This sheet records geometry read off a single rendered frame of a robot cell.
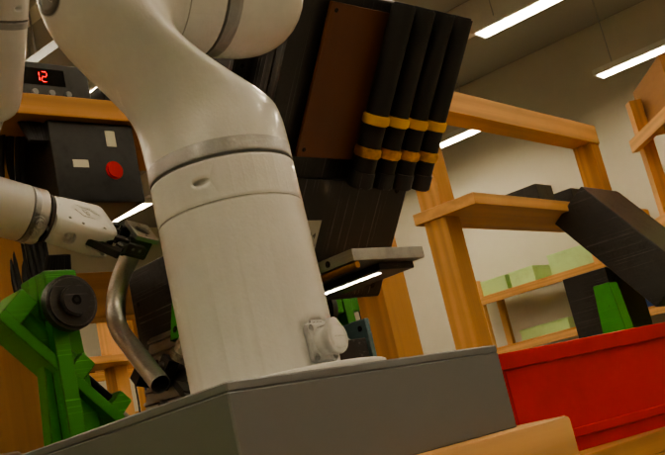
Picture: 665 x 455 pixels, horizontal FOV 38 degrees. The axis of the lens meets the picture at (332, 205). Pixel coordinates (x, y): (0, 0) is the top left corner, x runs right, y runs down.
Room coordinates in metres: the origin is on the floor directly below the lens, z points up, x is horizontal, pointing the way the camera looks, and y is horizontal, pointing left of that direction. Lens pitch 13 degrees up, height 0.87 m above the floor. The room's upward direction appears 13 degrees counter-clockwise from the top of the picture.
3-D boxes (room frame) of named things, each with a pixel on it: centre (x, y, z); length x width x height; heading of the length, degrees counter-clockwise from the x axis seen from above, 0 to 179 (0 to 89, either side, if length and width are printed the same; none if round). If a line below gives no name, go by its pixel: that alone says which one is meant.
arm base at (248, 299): (0.77, 0.08, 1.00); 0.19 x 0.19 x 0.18
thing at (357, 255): (1.58, 0.07, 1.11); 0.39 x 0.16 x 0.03; 46
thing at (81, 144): (1.66, 0.43, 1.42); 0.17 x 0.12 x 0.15; 136
